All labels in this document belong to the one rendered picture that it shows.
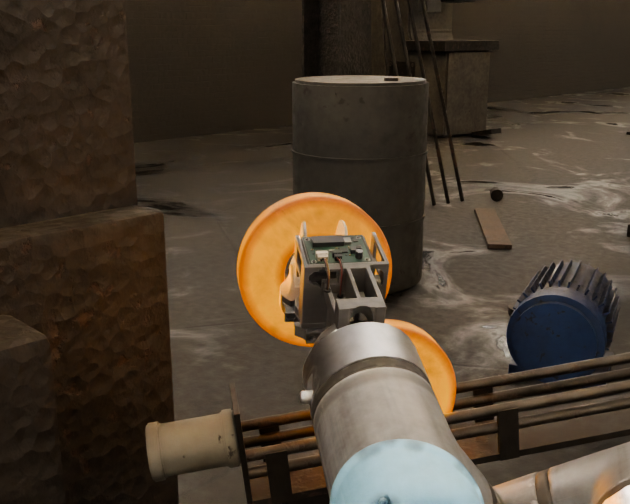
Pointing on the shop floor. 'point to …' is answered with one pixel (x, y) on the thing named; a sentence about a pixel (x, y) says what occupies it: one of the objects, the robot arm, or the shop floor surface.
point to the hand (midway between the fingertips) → (314, 252)
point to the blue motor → (563, 320)
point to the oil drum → (367, 154)
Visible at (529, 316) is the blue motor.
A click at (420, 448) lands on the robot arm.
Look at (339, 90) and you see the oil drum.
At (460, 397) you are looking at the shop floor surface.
